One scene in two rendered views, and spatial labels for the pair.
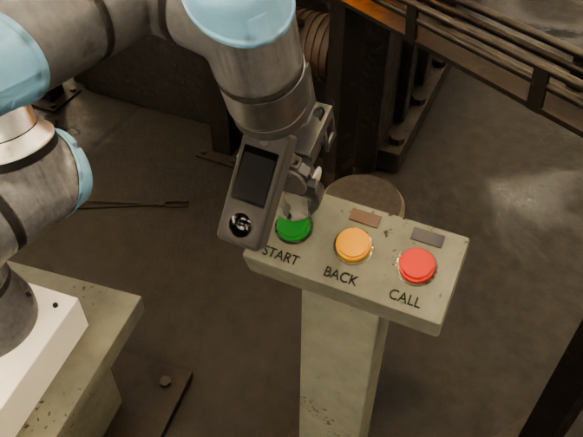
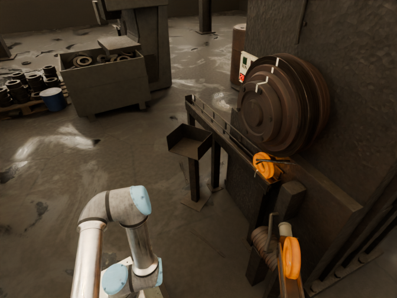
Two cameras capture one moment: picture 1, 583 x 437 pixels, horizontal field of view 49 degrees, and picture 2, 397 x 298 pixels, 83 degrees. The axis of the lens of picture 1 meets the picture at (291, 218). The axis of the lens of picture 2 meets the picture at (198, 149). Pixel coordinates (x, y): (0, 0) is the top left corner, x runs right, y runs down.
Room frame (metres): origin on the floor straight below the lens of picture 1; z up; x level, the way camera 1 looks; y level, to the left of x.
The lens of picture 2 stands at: (0.51, -0.13, 1.64)
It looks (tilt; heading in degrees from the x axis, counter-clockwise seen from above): 39 degrees down; 43
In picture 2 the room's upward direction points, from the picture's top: 2 degrees counter-clockwise
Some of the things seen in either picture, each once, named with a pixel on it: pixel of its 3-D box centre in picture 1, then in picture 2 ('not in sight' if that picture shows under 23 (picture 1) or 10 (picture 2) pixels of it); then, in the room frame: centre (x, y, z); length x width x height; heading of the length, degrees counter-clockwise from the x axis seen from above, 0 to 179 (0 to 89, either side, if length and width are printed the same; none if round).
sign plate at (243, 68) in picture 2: not in sight; (253, 73); (1.68, 0.51, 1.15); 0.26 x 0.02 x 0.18; 65
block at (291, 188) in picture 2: not in sight; (289, 201); (1.36, 0.02, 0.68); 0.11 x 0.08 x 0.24; 155
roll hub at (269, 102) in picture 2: not in sight; (256, 112); (1.35, 0.28, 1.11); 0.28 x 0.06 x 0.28; 65
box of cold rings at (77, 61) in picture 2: not in sight; (106, 79); (1.96, 3.03, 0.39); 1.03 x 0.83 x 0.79; 159
